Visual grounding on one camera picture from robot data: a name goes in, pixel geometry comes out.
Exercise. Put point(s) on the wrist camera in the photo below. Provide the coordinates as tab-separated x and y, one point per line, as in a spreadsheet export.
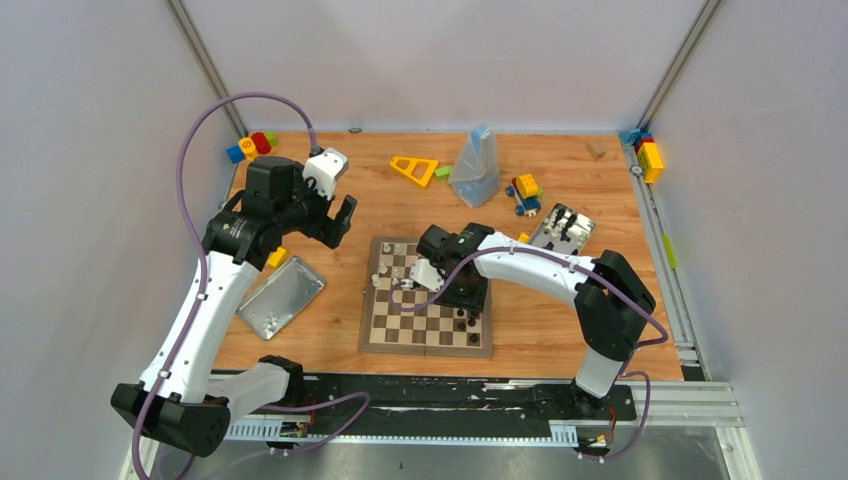
326	169
425	275

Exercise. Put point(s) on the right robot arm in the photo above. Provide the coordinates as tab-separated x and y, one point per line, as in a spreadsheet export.
612	303

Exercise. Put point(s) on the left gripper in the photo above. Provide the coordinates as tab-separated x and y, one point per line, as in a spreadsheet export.
324	216

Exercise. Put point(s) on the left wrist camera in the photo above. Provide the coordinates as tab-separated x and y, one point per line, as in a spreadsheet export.
326	169

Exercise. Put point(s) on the toy brick car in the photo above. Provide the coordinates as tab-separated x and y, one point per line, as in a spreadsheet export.
525	191

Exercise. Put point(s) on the yellow triangle block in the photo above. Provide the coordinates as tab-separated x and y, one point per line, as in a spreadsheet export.
419	171

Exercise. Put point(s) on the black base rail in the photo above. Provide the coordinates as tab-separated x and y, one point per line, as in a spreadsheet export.
450	407

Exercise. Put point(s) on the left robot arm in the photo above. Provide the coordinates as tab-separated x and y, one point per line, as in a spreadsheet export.
175	402

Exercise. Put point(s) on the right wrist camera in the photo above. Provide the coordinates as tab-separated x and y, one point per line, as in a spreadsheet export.
425	275

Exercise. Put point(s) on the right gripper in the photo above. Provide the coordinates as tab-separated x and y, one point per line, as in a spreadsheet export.
474	303

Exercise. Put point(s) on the silver tin lid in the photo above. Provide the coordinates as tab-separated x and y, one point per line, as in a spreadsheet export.
281	297

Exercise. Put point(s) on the brown wooden block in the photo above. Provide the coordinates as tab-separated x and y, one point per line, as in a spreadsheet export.
596	150

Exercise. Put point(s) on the colourful cylinder blocks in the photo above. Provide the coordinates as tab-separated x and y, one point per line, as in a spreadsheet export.
253	146

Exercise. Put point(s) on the green block by bag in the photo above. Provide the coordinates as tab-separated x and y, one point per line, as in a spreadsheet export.
443	173

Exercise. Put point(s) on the stacked duplo bricks corner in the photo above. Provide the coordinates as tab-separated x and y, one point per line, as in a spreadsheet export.
647	153

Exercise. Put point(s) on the yellow tin with chess pieces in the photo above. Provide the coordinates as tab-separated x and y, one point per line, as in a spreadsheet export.
563	230

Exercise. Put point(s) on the small yellow block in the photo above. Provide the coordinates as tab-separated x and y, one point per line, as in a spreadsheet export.
278	257

